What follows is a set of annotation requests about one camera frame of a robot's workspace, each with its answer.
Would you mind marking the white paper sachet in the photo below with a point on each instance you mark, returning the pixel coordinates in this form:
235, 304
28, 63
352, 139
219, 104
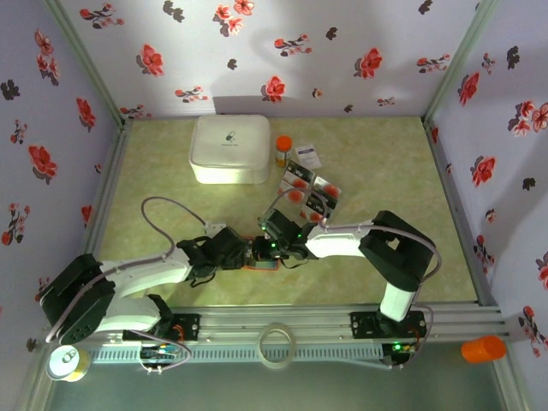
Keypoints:
309, 156

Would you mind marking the green circuit board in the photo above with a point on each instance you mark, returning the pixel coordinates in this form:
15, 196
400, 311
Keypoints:
400, 350
159, 353

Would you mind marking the yellow drink can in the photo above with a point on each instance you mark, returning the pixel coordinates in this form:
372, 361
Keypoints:
64, 361

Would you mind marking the orange-lid pill bottle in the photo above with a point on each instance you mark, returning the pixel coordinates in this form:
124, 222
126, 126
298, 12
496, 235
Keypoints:
283, 152

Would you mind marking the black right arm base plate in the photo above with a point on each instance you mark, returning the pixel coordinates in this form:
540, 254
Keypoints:
361, 325

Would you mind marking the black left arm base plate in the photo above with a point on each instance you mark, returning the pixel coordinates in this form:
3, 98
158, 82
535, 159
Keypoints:
190, 325

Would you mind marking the aluminium side rail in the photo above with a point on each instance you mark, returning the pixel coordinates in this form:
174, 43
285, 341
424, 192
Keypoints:
112, 171
437, 154

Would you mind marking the clear tape roll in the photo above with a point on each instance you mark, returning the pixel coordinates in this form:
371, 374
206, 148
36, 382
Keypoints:
260, 346

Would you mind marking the black credit card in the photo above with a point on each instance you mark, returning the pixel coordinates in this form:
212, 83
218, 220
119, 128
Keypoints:
321, 198
300, 171
317, 206

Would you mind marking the red card holder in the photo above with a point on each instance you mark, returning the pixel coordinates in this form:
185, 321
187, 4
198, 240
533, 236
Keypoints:
267, 268

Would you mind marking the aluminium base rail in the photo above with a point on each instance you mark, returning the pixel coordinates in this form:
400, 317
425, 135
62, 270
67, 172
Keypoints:
274, 314

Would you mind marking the white medicine box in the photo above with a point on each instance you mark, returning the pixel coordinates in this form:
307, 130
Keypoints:
231, 145

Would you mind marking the orange plastic cup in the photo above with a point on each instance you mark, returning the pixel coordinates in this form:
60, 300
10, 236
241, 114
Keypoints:
484, 349

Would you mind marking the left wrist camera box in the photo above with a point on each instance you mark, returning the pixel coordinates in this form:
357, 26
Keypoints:
215, 226

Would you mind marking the aluminium frame post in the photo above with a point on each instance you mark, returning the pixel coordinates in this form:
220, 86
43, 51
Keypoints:
464, 51
85, 60

